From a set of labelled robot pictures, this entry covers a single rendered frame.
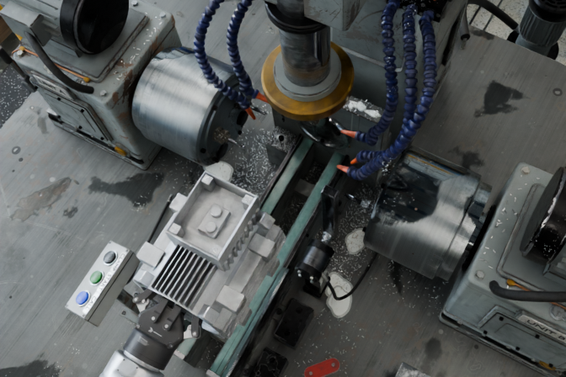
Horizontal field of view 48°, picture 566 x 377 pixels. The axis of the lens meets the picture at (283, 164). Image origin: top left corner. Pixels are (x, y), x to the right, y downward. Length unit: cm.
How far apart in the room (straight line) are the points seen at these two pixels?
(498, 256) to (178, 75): 79
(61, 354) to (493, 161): 121
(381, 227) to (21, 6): 91
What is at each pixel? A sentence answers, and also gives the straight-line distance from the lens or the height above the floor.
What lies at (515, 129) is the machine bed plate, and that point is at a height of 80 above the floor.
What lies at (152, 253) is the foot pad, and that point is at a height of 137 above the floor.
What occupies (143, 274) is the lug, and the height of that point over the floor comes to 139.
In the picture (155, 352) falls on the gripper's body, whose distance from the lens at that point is 103.
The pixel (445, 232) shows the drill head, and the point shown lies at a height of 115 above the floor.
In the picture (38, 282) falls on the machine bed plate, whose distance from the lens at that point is 179.
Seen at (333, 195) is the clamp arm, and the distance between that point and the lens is 121.
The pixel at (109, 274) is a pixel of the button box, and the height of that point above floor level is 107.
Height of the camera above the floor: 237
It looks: 65 degrees down
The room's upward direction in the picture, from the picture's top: 10 degrees counter-clockwise
